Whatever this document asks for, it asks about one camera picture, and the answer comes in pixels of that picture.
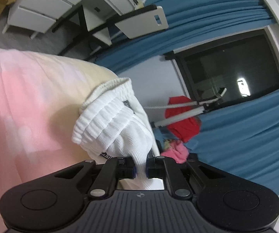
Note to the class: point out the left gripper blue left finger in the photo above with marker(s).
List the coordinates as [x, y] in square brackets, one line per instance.
[110, 173]

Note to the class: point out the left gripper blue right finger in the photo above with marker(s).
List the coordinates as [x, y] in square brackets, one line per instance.
[168, 170]

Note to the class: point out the white sweatpants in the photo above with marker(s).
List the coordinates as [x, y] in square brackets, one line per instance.
[112, 123]

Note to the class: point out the pink garment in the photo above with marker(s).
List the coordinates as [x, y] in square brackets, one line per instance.
[175, 149]

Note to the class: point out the red garment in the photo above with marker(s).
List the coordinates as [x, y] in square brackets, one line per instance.
[185, 129]

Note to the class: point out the white garment steamer stand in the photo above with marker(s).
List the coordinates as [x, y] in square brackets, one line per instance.
[197, 108]

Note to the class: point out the right blue curtain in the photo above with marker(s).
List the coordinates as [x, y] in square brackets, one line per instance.
[242, 140]

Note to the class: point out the blue curtain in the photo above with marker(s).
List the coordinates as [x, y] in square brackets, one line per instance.
[242, 140]
[189, 22]

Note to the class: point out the dark window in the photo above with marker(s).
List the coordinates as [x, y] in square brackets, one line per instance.
[246, 64]

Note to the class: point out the white and black chair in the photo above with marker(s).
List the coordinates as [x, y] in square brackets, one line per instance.
[135, 24]

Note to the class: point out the left blue curtain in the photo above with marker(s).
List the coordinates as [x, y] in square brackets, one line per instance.
[189, 22]

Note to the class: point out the white dresser desk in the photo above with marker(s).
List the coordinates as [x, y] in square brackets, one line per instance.
[40, 15]

